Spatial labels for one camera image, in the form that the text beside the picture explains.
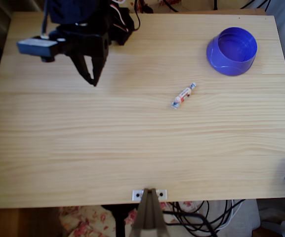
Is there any floral fabric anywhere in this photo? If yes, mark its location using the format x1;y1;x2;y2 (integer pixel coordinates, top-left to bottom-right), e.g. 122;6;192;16
59;200;195;237

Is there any red white candy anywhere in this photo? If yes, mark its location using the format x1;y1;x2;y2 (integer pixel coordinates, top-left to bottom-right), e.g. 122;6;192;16
170;82;198;110

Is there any webcam cable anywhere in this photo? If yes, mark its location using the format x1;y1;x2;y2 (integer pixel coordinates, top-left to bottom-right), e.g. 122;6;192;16
41;0;51;39

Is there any black stand pole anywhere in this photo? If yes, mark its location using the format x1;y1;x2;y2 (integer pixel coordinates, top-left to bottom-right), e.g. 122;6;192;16
101;204;139;237

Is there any red white servo wire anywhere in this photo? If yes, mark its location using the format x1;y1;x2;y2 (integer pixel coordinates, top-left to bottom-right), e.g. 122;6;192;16
110;3;130;33

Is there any black gripper-mounted webcam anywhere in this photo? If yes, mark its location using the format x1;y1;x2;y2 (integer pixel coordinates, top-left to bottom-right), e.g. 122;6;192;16
16;37;59;63

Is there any thick black floor cable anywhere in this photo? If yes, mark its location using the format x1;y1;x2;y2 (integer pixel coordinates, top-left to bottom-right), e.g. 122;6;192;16
162;201;219;237

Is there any silver metal bracket plate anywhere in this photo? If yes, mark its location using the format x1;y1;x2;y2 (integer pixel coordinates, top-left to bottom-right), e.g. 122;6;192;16
131;189;168;201

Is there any white floor cable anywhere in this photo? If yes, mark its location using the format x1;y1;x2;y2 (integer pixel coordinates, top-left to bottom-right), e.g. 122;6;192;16
206;199;246;232

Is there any purple plastic bowl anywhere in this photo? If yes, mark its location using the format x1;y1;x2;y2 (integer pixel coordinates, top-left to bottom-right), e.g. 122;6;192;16
205;26;258;77

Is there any beige camera stand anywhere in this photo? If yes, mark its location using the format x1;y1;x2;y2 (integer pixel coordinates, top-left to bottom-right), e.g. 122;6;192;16
129;188;170;237

